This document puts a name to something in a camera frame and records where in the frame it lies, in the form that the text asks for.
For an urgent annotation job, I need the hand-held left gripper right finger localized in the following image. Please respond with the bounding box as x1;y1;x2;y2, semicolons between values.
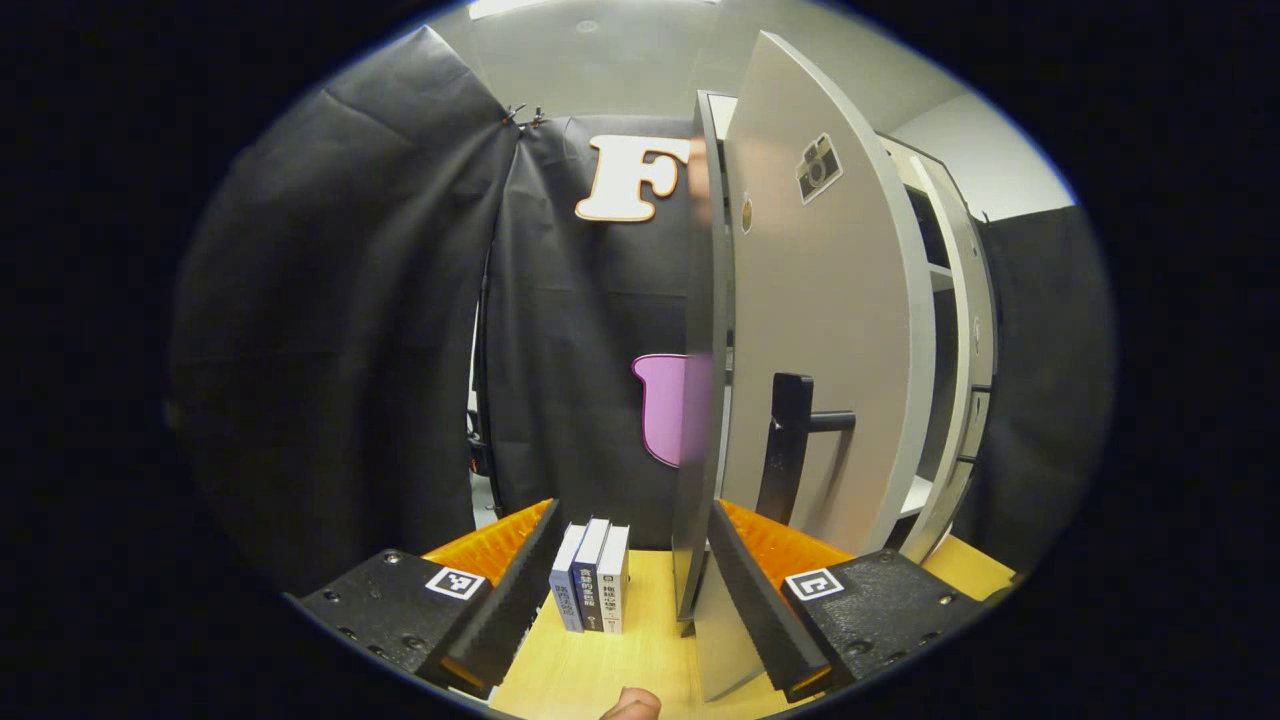
708;500;1001;701

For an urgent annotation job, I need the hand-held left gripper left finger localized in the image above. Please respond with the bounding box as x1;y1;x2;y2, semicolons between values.
285;497;563;698

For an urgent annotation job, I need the white cabinet door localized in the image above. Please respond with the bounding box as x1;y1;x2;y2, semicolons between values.
672;30;936;703
940;150;1001;563

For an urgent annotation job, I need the metal backdrop stand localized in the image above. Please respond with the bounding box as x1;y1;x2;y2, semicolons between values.
468;240;503;521

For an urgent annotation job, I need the black backdrop cloth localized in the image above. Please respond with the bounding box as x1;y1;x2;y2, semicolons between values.
170;25;1116;591

